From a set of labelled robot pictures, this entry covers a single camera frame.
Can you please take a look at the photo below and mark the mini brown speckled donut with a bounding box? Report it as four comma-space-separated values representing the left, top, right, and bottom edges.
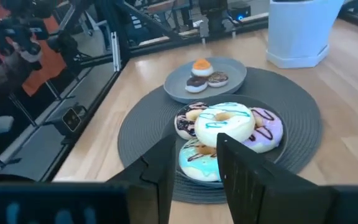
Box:
208, 71, 229, 88

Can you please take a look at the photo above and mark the dark grey plate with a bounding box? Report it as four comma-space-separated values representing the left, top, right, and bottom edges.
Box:
161, 93, 290, 189

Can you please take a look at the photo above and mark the large white glazed donut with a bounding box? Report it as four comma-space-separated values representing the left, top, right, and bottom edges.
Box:
194, 101, 256, 148

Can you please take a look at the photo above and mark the black leader arm handle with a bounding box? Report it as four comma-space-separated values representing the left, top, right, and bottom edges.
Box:
0, 14, 51, 63

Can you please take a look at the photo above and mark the light grey plate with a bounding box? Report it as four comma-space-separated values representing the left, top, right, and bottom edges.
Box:
163, 56, 248, 105

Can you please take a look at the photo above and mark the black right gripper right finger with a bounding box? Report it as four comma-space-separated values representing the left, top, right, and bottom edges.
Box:
216, 132, 333, 224

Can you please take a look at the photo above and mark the silver frame bracket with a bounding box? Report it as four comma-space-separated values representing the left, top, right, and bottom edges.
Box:
110, 30, 122, 73

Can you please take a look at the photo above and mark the large green glazed donut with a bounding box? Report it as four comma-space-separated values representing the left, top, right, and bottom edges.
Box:
178, 138, 222, 182

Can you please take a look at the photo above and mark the person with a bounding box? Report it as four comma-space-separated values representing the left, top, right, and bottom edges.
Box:
0, 0, 71, 141

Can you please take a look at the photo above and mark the large pink glazed donut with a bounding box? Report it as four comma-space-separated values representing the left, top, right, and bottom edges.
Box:
242, 107, 285, 154

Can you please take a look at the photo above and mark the mini orange glazed donut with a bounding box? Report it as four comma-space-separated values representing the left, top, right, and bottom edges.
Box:
191, 58, 214, 78

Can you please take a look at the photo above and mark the small black exterior camera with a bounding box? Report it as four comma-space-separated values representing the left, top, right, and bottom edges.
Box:
61, 106, 83, 132

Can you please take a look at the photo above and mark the black box with blue light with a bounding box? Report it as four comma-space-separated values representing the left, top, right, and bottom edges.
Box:
228, 1, 252, 21

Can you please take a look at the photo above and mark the round dark grey woven placemat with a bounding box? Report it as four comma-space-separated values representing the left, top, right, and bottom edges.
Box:
117, 66, 324, 205

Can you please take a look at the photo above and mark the white faceted plant pot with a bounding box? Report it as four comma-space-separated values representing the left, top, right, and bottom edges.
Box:
265, 0, 345, 70

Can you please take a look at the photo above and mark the large chocolate glazed donut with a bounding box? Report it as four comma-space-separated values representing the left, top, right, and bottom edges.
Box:
174, 101, 209, 141

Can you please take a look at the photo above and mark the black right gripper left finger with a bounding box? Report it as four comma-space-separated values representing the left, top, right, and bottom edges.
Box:
108, 133, 178, 224

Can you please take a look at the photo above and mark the mini dark chocolate donut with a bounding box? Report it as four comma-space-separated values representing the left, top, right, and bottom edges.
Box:
185, 76, 209, 94

